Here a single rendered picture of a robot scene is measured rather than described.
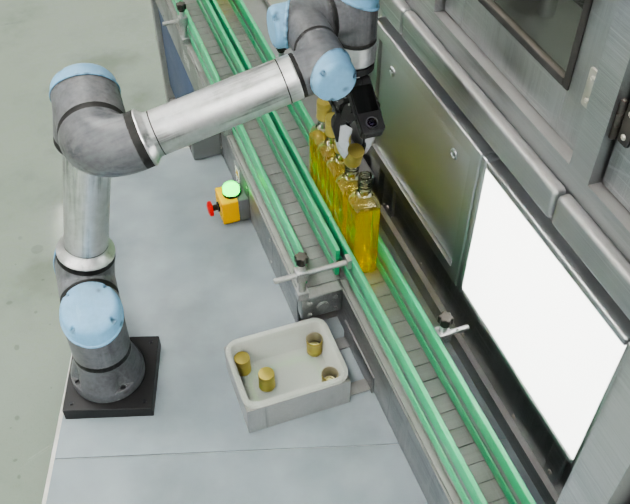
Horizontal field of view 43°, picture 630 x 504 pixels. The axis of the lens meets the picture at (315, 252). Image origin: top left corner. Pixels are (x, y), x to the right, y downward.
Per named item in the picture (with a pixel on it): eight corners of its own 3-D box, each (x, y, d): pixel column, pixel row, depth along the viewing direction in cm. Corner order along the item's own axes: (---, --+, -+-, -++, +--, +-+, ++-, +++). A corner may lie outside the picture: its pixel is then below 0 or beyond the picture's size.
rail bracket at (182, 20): (192, 46, 239) (186, 5, 229) (167, 51, 237) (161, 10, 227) (188, 39, 241) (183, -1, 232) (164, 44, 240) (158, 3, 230)
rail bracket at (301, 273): (351, 288, 172) (353, 247, 163) (277, 308, 168) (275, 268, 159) (346, 278, 174) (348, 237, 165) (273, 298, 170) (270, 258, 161)
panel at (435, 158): (590, 468, 132) (653, 343, 108) (574, 474, 131) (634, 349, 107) (377, 144, 191) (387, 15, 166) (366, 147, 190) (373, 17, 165)
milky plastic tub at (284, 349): (351, 401, 168) (352, 377, 161) (248, 433, 162) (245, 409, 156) (322, 338, 179) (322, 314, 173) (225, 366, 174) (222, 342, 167)
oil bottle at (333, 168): (355, 235, 184) (359, 163, 168) (332, 241, 182) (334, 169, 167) (346, 219, 187) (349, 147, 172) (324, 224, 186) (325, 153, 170)
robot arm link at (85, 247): (60, 325, 163) (56, 106, 125) (51, 271, 172) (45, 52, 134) (120, 318, 167) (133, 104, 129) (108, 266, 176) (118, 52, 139)
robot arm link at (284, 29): (282, 30, 128) (347, 19, 131) (263, -6, 135) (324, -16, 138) (283, 71, 134) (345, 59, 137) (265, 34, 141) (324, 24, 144)
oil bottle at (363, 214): (376, 270, 176) (382, 198, 161) (352, 276, 175) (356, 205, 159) (366, 252, 180) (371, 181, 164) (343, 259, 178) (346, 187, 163)
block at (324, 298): (343, 311, 176) (344, 290, 171) (302, 322, 174) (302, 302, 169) (337, 299, 179) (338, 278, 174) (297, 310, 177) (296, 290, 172)
